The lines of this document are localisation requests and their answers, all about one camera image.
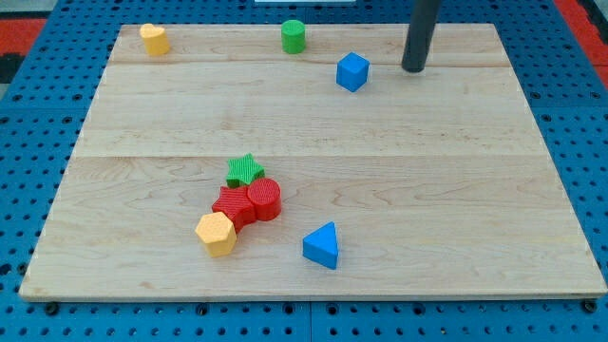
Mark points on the green cylinder block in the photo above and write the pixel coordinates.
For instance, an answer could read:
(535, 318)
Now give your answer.
(293, 36)

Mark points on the red cylinder block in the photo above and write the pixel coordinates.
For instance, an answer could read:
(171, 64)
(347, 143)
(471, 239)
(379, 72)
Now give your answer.
(265, 195)

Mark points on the red star block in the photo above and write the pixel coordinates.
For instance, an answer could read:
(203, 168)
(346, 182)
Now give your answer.
(236, 206)

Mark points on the yellow heart block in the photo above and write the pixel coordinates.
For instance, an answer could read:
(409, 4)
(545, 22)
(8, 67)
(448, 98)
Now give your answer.
(155, 39)

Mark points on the green star block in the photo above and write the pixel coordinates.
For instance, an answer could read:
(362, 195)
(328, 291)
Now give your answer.
(243, 171)

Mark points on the wooden board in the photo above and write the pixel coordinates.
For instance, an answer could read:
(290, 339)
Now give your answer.
(440, 184)

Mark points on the blue cube block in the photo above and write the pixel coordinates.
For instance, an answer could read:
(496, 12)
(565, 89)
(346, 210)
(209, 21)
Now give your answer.
(352, 71)

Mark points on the blue triangle block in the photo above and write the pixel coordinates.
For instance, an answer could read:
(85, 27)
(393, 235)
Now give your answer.
(321, 246)

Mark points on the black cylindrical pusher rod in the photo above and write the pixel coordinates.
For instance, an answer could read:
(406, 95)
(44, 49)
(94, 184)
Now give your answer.
(420, 32)

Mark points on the yellow hexagon block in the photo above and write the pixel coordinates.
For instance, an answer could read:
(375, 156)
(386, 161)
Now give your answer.
(217, 234)

